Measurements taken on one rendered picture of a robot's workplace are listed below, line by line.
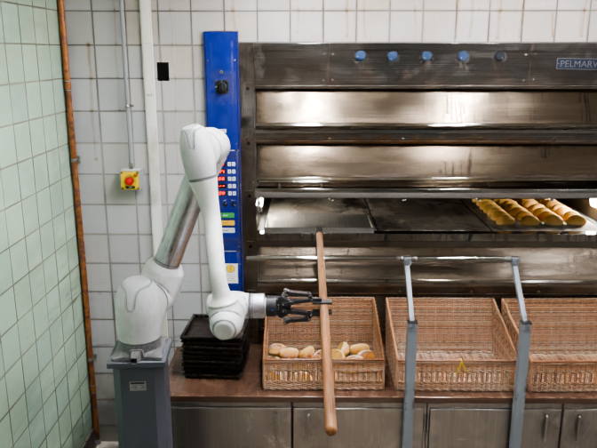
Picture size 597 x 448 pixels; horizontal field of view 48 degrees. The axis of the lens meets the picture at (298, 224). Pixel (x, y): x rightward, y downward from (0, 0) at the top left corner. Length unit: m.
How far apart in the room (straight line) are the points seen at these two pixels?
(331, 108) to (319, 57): 0.24
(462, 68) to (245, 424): 1.93
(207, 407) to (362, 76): 1.69
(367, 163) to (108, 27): 1.37
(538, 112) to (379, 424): 1.64
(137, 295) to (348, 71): 1.51
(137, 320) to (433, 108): 1.73
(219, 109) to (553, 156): 1.63
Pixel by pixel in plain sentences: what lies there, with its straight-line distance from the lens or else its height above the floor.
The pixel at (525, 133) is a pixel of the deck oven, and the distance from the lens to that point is 3.45.
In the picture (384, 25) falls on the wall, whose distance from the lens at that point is 3.29.
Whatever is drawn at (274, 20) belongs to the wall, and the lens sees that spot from 3.27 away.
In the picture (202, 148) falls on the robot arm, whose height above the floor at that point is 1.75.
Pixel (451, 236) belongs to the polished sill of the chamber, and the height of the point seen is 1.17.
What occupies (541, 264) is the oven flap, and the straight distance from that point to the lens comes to 3.63.
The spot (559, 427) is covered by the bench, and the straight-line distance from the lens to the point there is 3.37.
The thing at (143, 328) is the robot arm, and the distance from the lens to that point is 2.47.
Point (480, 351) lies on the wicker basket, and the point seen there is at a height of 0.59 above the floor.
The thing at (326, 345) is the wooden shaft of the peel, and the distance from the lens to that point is 2.12.
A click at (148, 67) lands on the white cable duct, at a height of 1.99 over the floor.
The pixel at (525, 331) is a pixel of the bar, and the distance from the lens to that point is 3.05.
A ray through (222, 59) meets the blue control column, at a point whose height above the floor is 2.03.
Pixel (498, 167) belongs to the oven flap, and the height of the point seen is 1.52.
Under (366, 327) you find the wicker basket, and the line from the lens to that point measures 3.49.
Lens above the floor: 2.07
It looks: 14 degrees down
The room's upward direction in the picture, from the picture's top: straight up
